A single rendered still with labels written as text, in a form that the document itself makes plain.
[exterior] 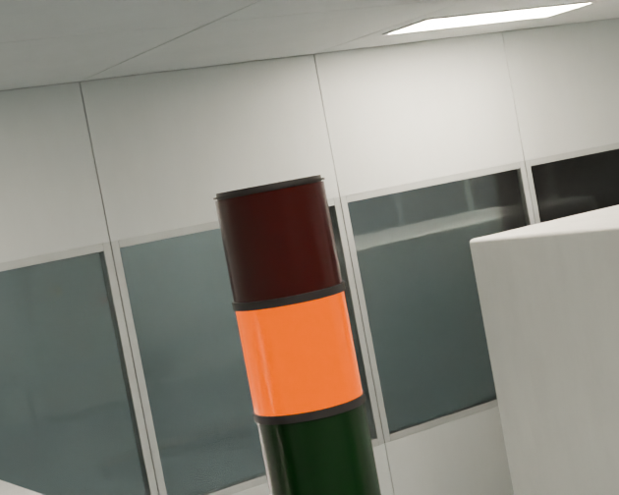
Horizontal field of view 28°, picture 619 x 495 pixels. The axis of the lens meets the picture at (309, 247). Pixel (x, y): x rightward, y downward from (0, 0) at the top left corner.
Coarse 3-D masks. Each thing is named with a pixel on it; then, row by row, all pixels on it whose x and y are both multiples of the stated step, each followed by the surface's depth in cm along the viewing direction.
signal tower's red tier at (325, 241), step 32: (288, 192) 52; (320, 192) 53; (224, 224) 53; (256, 224) 52; (288, 224) 52; (320, 224) 53; (256, 256) 52; (288, 256) 52; (320, 256) 53; (256, 288) 52; (288, 288) 52; (320, 288) 53
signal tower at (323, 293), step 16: (320, 176) 54; (224, 192) 53; (240, 192) 52; (256, 192) 52; (336, 288) 53; (240, 304) 53; (256, 304) 52; (272, 304) 52; (288, 304) 52; (352, 400) 53; (256, 416) 54; (272, 416) 53; (288, 416) 52; (304, 416) 52; (320, 416) 52
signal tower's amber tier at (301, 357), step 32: (256, 320) 53; (288, 320) 52; (320, 320) 52; (256, 352) 53; (288, 352) 52; (320, 352) 52; (352, 352) 54; (256, 384) 53; (288, 384) 52; (320, 384) 52; (352, 384) 53
